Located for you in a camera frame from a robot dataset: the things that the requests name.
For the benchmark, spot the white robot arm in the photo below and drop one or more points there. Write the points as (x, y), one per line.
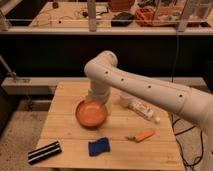
(191, 104)

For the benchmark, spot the translucent plastic cup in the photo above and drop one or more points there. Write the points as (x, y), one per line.
(125, 99)

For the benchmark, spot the orange bowl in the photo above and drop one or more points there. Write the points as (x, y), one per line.
(91, 113)

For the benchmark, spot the white tube bottle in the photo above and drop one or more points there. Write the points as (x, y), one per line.
(144, 111)

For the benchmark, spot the wooden board table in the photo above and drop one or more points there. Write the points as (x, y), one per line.
(157, 153)

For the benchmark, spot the blue cloth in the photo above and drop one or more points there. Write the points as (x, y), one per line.
(99, 146)

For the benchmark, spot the orange toy carrot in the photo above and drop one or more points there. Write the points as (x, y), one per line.
(141, 135)

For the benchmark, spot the black bag on bench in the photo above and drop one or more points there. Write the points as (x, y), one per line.
(122, 19)

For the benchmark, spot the orange tool case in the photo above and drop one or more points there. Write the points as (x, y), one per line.
(151, 18)

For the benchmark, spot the black striped box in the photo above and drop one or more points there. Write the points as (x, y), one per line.
(44, 153)

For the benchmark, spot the metal clamp bracket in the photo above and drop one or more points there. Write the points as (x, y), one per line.
(12, 74)

